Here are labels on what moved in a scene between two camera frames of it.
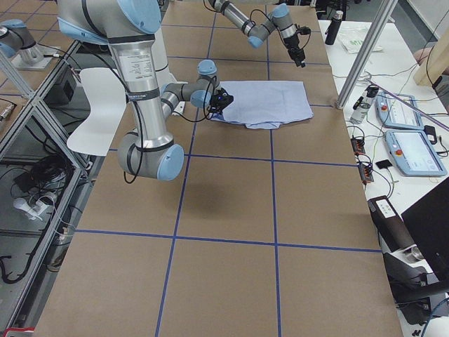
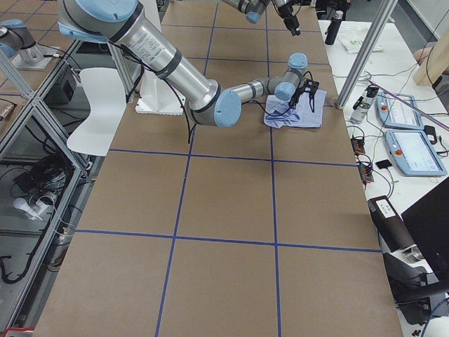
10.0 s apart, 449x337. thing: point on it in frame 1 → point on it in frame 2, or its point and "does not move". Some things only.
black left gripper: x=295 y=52 → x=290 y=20
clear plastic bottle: x=363 y=104 does not move
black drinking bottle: x=334 y=27 does not move
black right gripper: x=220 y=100 → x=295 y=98
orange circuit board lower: x=365 y=173 does not move
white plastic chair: x=106 y=93 does not move
